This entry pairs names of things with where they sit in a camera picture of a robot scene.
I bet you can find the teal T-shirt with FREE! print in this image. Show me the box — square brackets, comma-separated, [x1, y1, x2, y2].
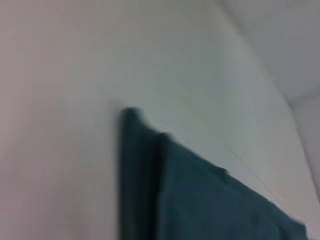
[118, 106, 310, 240]

